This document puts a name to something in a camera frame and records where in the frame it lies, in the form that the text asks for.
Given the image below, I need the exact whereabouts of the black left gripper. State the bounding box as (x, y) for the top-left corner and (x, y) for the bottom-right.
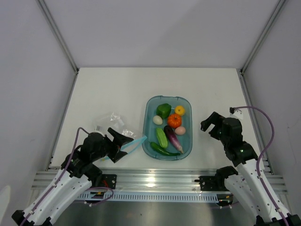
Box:
(91, 128), (134, 162)

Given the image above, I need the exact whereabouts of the clear zip top bag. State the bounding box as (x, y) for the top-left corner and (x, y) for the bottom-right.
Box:
(94, 112), (147, 154)

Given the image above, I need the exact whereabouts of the dark green chili pepper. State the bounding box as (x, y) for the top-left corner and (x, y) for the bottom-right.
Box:
(150, 142), (180, 156)

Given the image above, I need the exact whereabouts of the light green cucumber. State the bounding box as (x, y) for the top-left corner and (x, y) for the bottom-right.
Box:
(156, 128), (168, 149)

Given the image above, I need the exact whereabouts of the purple eggplant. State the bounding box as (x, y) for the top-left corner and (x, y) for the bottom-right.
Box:
(164, 125), (184, 154)

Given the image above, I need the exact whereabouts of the white egg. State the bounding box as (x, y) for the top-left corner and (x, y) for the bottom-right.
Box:
(152, 115), (163, 125)

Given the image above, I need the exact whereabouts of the green bell pepper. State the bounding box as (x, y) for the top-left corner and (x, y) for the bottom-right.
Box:
(156, 103), (172, 119)

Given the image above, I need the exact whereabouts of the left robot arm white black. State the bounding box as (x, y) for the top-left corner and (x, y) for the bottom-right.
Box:
(12, 128), (133, 226)

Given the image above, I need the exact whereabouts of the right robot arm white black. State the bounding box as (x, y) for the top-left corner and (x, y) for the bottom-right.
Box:
(201, 112), (301, 226)

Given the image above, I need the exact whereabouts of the pink egg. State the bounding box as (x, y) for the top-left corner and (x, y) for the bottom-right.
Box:
(175, 126), (186, 136)

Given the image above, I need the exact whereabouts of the yellow small pumpkin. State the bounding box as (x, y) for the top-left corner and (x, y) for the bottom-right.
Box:
(174, 105), (185, 116)

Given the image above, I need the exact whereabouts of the teal plastic tray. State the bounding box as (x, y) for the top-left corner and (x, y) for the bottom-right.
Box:
(142, 96), (192, 161)

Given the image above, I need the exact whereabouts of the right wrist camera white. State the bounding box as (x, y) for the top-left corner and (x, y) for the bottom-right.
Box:
(229, 107), (243, 120)

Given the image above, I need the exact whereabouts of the aluminium mounting rail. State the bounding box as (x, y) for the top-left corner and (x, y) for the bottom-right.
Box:
(31, 169), (288, 194)

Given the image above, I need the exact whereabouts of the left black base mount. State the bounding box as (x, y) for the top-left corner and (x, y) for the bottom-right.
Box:
(101, 174), (117, 189)

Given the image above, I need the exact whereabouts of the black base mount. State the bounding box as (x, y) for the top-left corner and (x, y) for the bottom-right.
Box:
(194, 176), (224, 191)
(101, 174), (117, 189)

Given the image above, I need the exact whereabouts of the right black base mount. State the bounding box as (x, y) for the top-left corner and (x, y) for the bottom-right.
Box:
(194, 176), (224, 191)

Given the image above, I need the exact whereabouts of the white slotted cable duct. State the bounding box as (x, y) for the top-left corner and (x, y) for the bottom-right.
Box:
(77, 192), (231, 203)

